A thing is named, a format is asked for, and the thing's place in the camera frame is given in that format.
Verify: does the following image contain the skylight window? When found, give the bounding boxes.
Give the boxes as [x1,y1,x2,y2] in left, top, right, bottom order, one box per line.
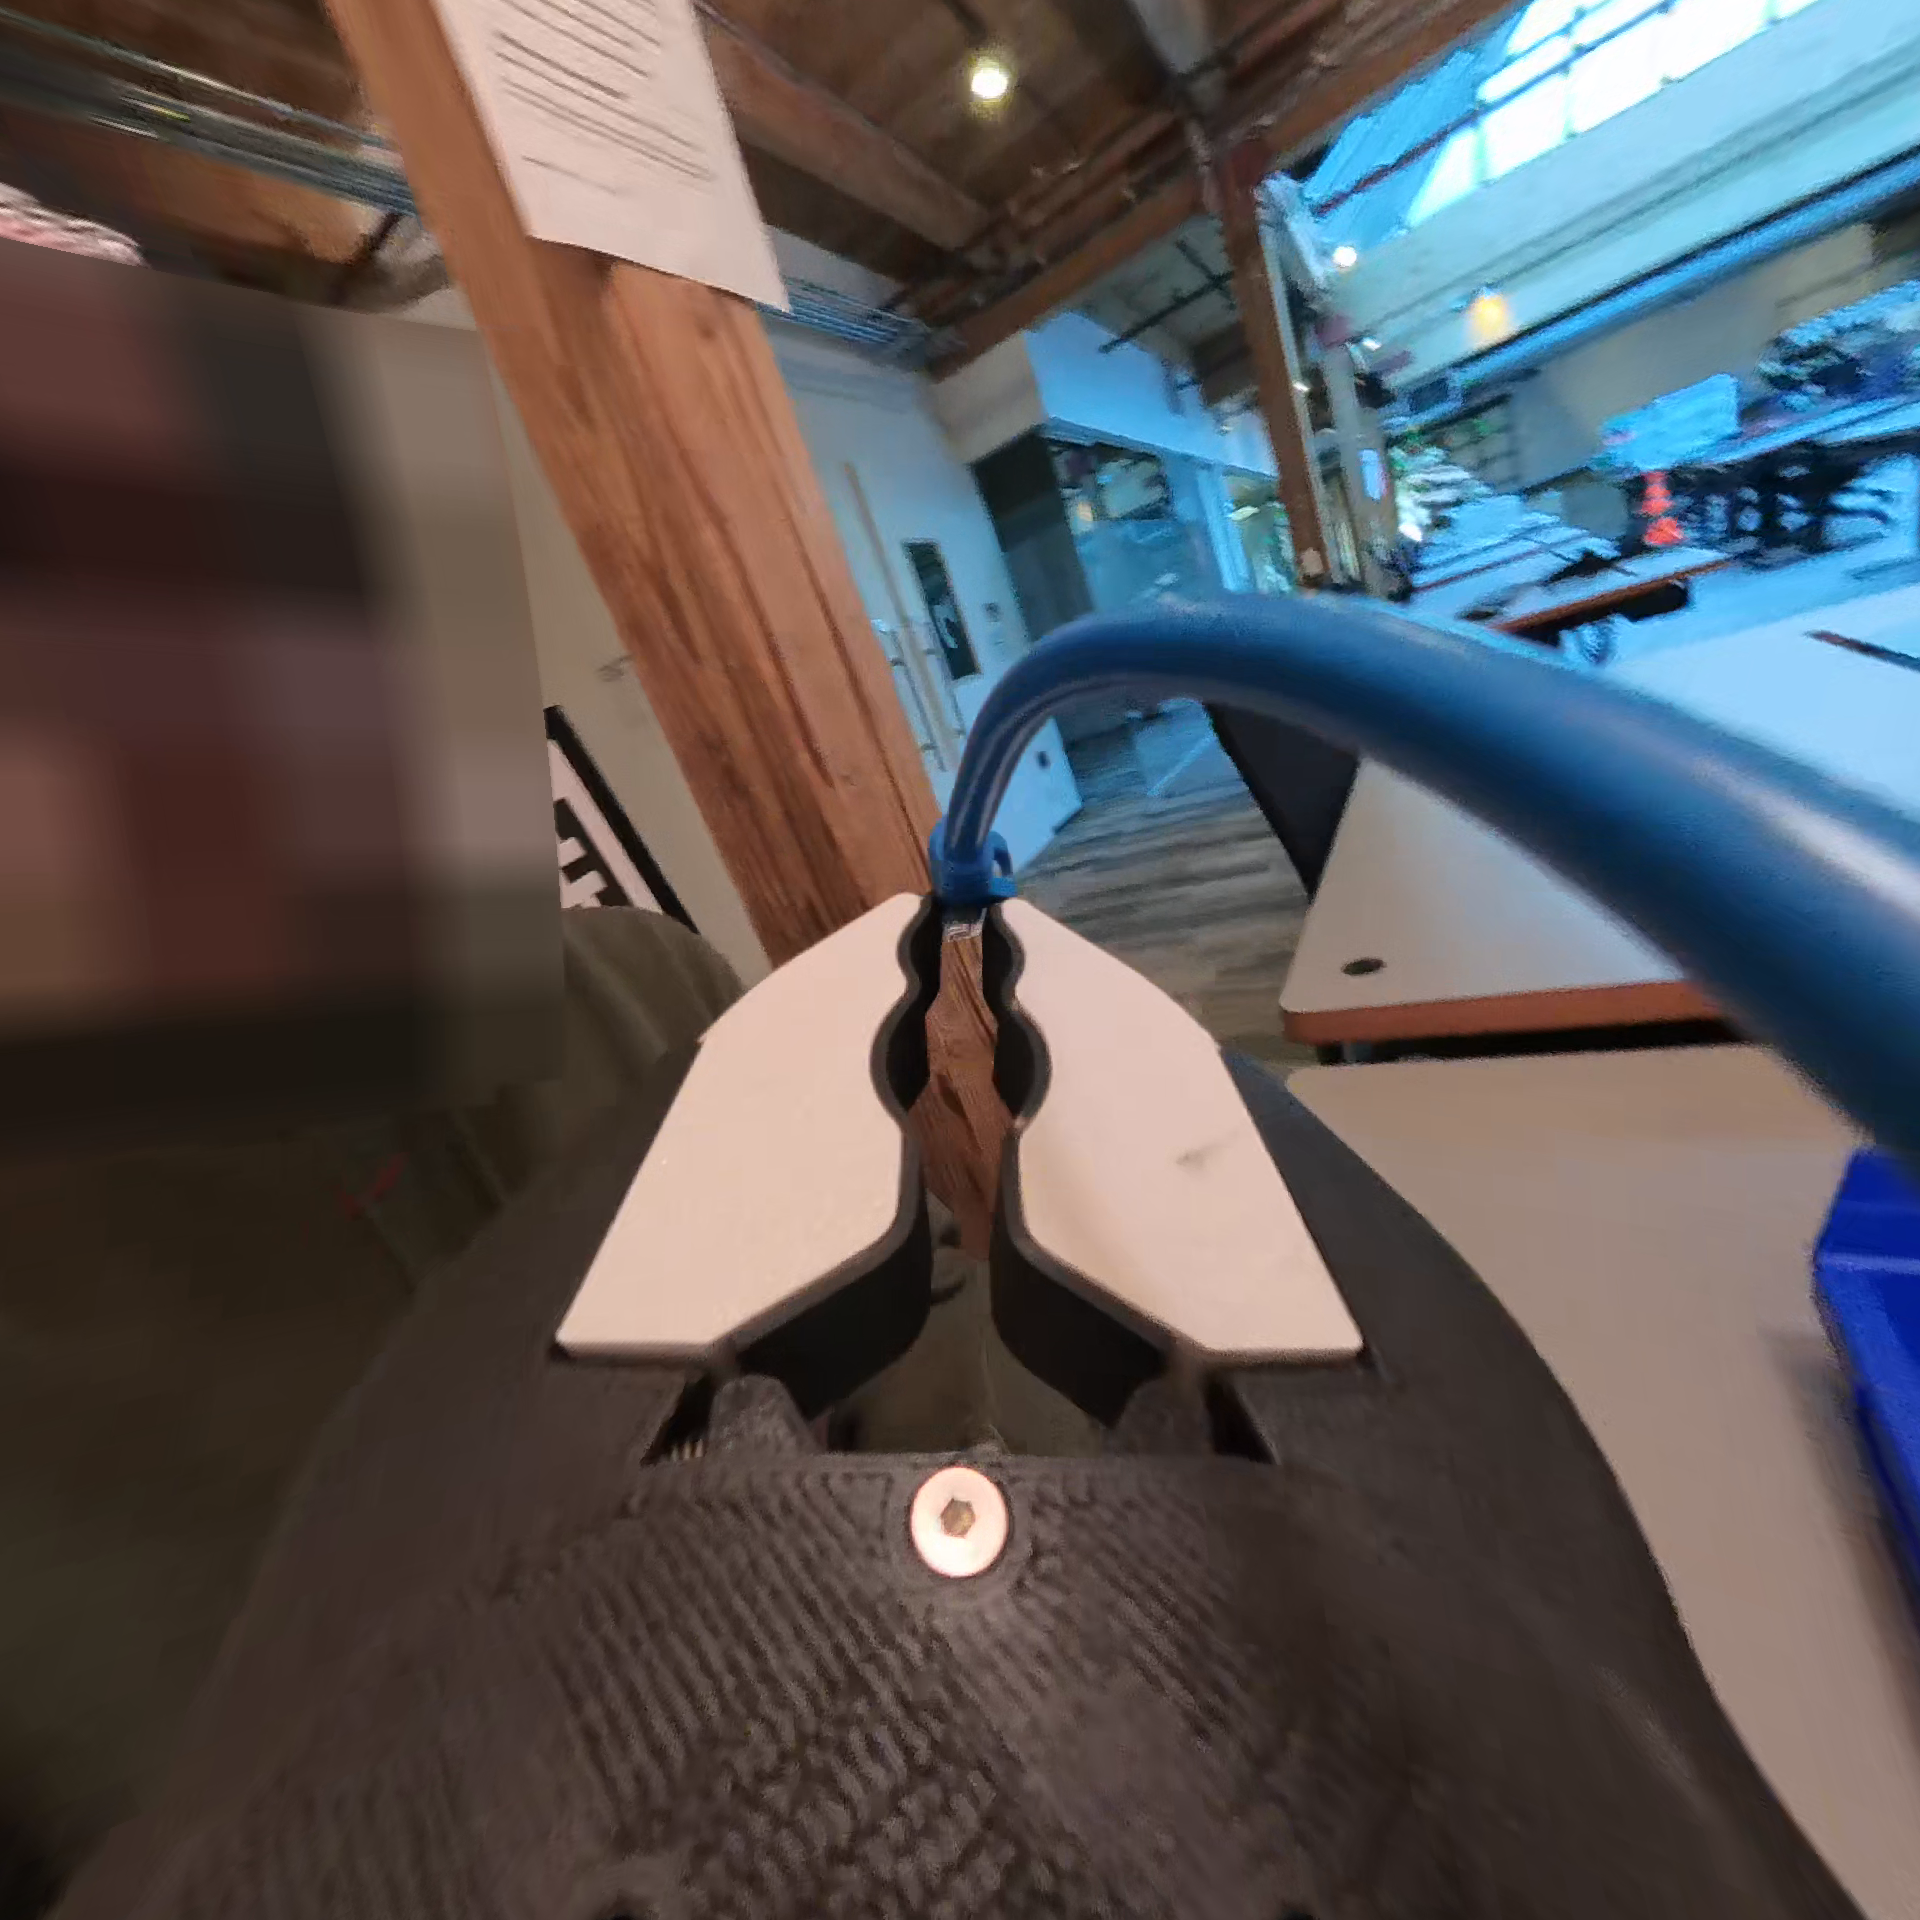
[1305,0,1920,242]

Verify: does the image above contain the blue ethernet cable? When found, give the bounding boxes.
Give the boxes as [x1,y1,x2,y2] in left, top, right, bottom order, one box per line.
[927,592,1920,1164]

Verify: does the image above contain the person's olive clothing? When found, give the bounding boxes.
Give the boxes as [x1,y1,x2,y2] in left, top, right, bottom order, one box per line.
[0,908,751,1920]

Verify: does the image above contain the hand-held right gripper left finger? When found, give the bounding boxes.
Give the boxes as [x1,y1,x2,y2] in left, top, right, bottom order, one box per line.
[555,892,945,1419]

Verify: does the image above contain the wooden post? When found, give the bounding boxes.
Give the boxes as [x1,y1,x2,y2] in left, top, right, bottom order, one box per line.
[322,0,1009,1261]

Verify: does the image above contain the grey desk with wooden edge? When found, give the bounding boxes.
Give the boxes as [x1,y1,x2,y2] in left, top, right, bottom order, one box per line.
[1281,756,1729,1052]

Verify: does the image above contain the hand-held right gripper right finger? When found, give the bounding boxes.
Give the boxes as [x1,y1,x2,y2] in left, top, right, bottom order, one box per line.
[982,900,1366,1425]

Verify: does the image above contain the black white tag sign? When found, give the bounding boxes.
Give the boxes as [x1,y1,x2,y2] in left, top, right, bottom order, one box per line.
[545,704,700,932]

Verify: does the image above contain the white notice sheet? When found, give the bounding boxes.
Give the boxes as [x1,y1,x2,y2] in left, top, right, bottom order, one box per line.
[427,0,793,313]

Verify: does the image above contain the blue plastic bin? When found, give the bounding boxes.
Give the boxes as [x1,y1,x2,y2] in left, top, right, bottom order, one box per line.
[1812,1148,1920,1594]

